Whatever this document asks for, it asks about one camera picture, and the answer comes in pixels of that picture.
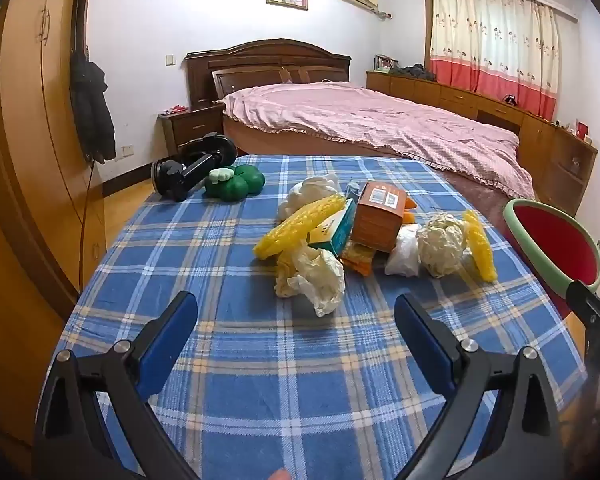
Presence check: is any dark clothes pile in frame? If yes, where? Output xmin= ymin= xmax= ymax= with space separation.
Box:
xmin=390 ymin=63 xmax=437 ymax=82

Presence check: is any white tissue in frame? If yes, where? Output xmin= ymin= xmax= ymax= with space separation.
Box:
xmin=277 ymin=172 xmax=342 ymax=223

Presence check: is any yellow corn cob toy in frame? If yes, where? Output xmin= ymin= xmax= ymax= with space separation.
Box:
xmin=252 ymin=194 xmax=347 ymax=261

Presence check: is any dark wooden bed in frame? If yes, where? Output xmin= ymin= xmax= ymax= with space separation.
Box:
xmin=184 ymin=38 xmax=538 ymax=241

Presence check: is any orange cardboard box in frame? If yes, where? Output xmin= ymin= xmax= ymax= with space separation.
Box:
xmin=350 ymin=180 xmax=409 ymax=253

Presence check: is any pink bedspread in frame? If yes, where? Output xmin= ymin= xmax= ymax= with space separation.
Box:
xmin=221 ymin=81 xmax=537 ymax=200

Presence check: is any long low wooden cabinet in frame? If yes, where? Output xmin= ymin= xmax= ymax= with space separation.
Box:
xmin=366 ymin=70 xmax=598 ymax=216

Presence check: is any white plastic packet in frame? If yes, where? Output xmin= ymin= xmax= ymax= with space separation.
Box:
xmin=384 ymin=224 xmax=423 ymax=277

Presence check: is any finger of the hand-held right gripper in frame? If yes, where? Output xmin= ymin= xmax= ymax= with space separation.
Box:
xmin=566 ymin=280 xmax=600 ymax=361

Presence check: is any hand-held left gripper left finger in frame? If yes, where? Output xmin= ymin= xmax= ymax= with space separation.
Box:
xmin=32 ymin=290 xmax=201 ymax=480

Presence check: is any white teal cardboard box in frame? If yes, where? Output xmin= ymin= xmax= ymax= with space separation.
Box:
xmin=307 ymin=198 xmax=358 ymax=258

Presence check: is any green clover toy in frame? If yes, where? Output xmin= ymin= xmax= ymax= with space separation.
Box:
xmin=203 ymin=164 xmax=266 ymax=204

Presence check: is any blue plaid tablecloth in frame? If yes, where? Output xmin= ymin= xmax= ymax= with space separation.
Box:
xmin=45 ymin=154 xmax=588 ymax=480

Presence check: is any red bin with green rim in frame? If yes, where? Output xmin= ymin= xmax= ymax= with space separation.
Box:
xmin=502 ymin=199 xmax=600 ymax=321

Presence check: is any black jacket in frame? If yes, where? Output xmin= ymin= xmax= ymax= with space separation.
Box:
xmin=69 ymin=45 xmax=117 ymax=165

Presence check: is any cream and red curtain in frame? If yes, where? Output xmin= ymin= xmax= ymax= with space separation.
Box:
xmin=428 ymin=0 xmax=563 ymax=121

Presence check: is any orange yellow wrapper piece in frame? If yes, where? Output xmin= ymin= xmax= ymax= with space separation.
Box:
xmin=401 ymin=196 xmax=422 ymax=224

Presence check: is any dark wooden nightstand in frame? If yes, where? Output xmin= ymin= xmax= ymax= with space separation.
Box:
xmin=156 ymin=104 xmax=227 ymax=158

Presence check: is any wooden wardrobe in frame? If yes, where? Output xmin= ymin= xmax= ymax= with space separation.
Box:
xmin=0 ymin=0 xmax=108 ymax=311

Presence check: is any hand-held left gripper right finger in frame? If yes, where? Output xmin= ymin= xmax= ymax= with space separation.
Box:
xmin=394 ymin=292 xmax=566 ymax=480

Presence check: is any orange snack packet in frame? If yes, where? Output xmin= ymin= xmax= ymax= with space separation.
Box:
xmin=339 ymin=240 xmax=377 ymax=277

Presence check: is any white paper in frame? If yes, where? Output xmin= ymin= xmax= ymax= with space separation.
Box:
xmin=273 ymin=245 xmax=347 ymax=318

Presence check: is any thin black cable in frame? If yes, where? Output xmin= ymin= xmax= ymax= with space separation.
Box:
xmin=79 ymin=160 xmax=99 ymax=292

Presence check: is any white paper ball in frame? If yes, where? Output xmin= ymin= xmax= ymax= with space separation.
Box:
xmin=416 ymin=211 xmax=468 ymax=278

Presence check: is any black suction phone holder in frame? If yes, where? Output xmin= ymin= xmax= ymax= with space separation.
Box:
xmin=150 ymin=131 xmax=239 ymax=203

